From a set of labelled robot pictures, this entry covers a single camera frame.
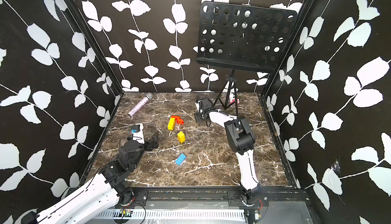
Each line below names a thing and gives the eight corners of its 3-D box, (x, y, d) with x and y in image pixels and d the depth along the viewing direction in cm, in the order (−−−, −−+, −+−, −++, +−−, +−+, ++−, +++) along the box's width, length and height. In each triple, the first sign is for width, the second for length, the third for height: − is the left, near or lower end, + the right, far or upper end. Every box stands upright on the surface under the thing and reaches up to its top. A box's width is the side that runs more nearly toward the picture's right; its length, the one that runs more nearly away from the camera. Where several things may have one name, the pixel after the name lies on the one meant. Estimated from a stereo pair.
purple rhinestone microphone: (129, 115, 108) (127, 112, 106) (150, 94, 121) (149, 92, 119) (133, 117, 107) (131, 114, 104) (153, 96, 120) (152, 93, 118)
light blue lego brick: (175, 163, 87) (174, 161, 86) (182, 153, 91) (182, 152, 89) (179, 166, 86) (179, 165, 85) (187, 157, 90) (186, 156, 88)
